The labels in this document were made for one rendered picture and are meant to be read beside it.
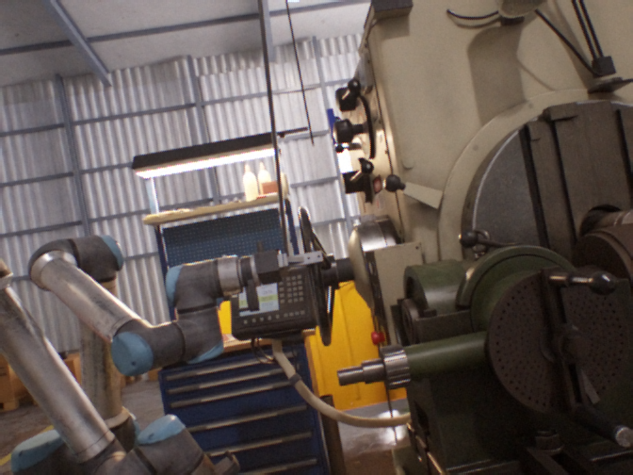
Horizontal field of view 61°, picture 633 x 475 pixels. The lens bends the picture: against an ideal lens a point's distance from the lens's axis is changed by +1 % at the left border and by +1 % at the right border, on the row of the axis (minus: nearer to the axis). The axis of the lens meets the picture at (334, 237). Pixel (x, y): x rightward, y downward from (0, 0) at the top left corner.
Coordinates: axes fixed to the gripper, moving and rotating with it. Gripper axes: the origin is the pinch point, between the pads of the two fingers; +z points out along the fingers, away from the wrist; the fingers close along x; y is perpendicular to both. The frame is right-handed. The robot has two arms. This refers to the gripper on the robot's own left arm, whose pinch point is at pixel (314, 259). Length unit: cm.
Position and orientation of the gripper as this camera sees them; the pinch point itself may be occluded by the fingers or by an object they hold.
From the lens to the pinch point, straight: 126.4
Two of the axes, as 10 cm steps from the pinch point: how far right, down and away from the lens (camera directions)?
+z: 9.8, -1.8, 0.8
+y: -2.0, -9.4, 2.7
